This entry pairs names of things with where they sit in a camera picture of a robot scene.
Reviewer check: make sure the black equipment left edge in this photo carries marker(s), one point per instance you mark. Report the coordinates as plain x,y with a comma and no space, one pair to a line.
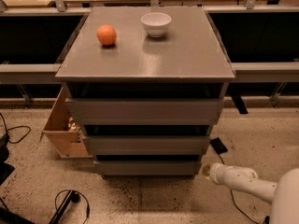
6,216

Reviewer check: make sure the grey metal rail frame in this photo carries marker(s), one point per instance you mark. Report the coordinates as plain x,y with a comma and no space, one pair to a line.
44,73

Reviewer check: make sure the grey middle drawer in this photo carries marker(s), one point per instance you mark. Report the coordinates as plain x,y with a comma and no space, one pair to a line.
146,139

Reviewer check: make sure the grey top drawer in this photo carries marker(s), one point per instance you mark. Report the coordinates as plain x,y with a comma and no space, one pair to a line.
143,111

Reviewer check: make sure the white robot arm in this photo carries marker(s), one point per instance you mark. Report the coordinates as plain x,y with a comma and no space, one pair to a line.
283,196

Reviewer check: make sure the grey bottom drawer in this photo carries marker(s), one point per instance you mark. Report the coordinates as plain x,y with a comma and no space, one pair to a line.
149,166

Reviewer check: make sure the white ceramic bowl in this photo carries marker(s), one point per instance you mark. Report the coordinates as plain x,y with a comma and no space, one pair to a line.
156,24

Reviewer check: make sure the brown cardboard box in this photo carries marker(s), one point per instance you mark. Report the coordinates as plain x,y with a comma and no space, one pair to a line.
65,138

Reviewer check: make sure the orange fruit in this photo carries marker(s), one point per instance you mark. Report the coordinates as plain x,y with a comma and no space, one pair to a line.
106,35

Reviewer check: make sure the black stand leg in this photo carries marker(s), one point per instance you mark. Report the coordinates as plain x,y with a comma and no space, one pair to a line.
62,207

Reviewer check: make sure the black power adapter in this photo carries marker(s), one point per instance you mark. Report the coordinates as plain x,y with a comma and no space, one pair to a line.
218,146

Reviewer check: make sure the foam gripper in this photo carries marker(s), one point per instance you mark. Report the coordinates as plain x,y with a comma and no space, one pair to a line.
215,173

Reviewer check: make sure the grey drawer cabinet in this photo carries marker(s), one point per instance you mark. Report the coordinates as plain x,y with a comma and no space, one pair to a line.
186,63

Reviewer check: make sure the grey drawer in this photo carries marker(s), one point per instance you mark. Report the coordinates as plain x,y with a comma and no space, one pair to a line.
146,139
143,111
149,166

